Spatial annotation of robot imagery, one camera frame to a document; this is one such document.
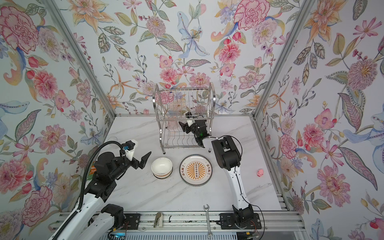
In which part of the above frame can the pink drinking glass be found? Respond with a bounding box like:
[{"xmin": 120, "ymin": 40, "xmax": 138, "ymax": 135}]
[{"xmin": 168, "ymin": 120, "xmax": 179, "ymax": 131}]

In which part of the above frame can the orange bowl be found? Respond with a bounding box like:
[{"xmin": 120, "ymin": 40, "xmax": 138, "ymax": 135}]
[{"xmin": 151, "ymin": 157, "xmax": 173, "ymax": 175}]

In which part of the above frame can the orange striped plate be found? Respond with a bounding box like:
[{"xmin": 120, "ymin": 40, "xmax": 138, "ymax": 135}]
[
  {"xmin": 181, "ymin": 175, "xmax": 212, "ymax": 187},
  {"xmin": 179, "ymin": 155, "xmax": 213, "ymax": 180}
]

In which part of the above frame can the cream white bowl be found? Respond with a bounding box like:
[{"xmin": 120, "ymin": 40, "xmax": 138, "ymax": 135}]
[{"xmin": 153, "ymin": 172, "xmax": 172, "ymax": 177}]

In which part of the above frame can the white patterned plate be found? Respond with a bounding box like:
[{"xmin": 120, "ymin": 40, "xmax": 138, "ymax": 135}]
[{"xmin": 182, "ymin": 178, "xmax": 211, "ymax": 187}]

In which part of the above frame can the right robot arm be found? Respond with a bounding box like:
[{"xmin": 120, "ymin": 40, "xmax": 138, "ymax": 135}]
[{"xmin": 179, "ymin": 119, "xmax": 254, "ymax": 228}]

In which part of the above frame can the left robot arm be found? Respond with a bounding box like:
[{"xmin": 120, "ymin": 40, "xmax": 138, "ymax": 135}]
[{"xmin": 50, "ymin": 150, "xmax": 151, "ymax": 240}]

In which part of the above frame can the steel two-tier dish rack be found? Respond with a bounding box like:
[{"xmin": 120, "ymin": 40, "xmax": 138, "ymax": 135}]
[{"xmin": 153, "ymin": 83, "xmax": 216, "ymax": 154}]

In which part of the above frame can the green snack packet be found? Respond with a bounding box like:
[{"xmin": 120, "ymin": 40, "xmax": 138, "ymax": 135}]
[{"xmin": 87, "ymin": 165, "xmax": 97, "ymax": 180}]

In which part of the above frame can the small pink toy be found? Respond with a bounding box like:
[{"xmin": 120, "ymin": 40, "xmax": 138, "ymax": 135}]
[{"xmin": 257, "ymin": 169, "xmax": 264, "ymax": 177}]

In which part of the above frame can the silver open-end wrench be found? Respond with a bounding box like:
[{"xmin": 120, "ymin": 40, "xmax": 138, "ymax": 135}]
[{"xmin": 203, "ymin": 204, "xmax": 213, "ymax": 240}]

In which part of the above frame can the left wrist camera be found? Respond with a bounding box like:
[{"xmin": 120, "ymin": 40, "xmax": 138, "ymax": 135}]
[{"xmin": 121, "ymin": 140, "xmax": 138, "ymax": 161}]

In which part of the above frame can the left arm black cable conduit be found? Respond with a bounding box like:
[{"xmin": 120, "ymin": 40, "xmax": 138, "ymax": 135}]
[{"xmin": 50, "ymin": 140, "xmax": 124, "ymax": 240}]

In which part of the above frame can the small metal bracket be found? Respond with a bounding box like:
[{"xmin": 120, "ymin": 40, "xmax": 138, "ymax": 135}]
[{"xmin": 154, "ymin": 212, "xmax": 163, "ymax": 228}]

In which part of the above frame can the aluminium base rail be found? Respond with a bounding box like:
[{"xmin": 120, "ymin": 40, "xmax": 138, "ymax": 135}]
[{"xmin": 119, "ymin": 211, "xmax": 305, "ymax": 234}]

